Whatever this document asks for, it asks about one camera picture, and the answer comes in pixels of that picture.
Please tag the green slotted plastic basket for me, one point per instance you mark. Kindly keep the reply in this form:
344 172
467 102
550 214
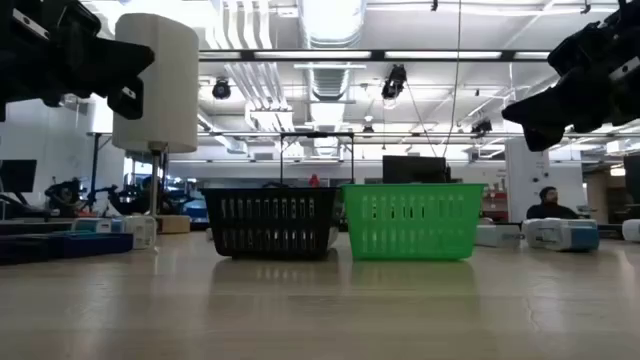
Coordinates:
412 223

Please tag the black overhead light bar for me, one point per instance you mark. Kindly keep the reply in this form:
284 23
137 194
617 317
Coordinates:
377 55

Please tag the white shade wooden base lamp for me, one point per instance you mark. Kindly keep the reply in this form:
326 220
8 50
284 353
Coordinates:
155 80

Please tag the white digital clock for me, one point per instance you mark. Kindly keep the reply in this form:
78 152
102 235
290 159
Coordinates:
492 237

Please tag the red white USB wall charger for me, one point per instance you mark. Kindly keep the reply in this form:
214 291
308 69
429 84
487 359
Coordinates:
140 232

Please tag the person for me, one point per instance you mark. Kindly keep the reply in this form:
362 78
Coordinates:
550 210

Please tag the black computer monitor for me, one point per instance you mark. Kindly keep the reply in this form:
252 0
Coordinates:
17 175
632 180
412 170

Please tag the black ceiling spotlight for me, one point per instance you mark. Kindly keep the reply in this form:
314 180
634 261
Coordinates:
368 129
481 126
221 89
395 82

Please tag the blue white USB wall charger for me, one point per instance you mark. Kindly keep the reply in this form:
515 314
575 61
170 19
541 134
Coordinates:
560 235

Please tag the black slotted plastic basket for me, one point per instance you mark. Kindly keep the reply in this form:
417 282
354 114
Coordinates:
270 223

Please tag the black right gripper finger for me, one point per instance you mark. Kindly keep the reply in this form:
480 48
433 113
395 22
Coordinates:
542 140
540 107

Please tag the small red background object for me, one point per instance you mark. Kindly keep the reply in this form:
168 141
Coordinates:
314 181

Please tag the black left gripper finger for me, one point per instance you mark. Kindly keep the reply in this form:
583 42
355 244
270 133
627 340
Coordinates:
125 60
127 100

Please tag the light blue USB wall charger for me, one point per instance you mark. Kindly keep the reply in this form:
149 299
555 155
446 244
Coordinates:
92 226

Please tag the silver ventilation duct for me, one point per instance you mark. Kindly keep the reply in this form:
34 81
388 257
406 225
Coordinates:
330 30

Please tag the red storage rack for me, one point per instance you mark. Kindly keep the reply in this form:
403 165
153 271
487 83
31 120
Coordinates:
495 202

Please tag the black aluminium table frame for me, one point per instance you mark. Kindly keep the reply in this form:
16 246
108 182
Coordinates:
30 227

